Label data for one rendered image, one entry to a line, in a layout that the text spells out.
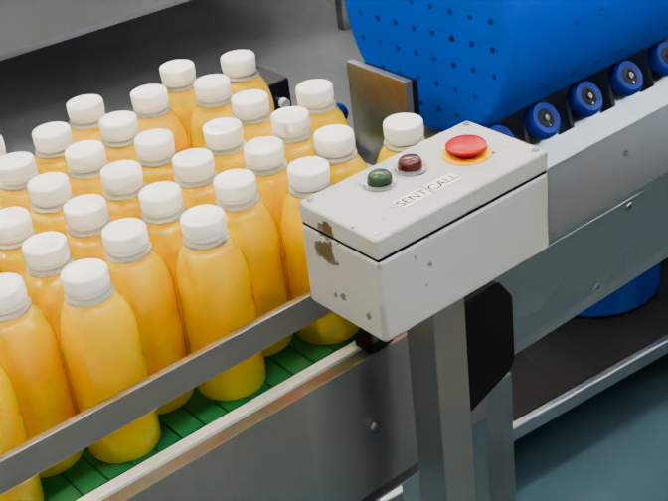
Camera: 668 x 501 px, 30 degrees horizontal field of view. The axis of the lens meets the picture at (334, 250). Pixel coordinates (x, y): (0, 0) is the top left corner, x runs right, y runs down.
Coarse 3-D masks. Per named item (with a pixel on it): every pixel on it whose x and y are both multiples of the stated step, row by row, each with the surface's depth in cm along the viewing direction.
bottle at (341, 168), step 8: (352, 152) 120; (328, 160) 119; (336, 160) 119; (344, 160) 119; (352, 160) 120; (360, 160) 120; (336, 168) 119; (344, 168) 119; (352, 168) 119; (360, 168) 120; (336, 176) 119; (344, 176) 119
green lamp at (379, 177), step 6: (378, 168) 105; (384, 168) 105; (372, 174) 105; (378, 174) 104; (384, 174) 104; (390, 174) 105; (372, 180) 104; (378, 180) 104; (384, 180) 104; (390, 180) 105; (378, 186) 104
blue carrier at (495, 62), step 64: (384, 0) 144; (448, 0) 136; (512, 0) 129; (576, 0) 134; (640, 0) 142; (384, 64) 149; (448, 64) 140; (512, 64) 132; (576, 64) 140; (448, 128) 144
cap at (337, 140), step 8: (320, 128) 120; (328, 128) 120; (336, 128) 120; (344, 128) 120; (320, 136) 119; (328, 136) 119; (336, 136) 119; (344, 136) 118; (352, 136) 119; (320, 144) 118; (328, 144) 118; (336, 144) 118; (344, 144) 118; (352, 144) 119; (320, 152) 119; (328, 152) 118; (336, 152) 118; (344, 152) 119
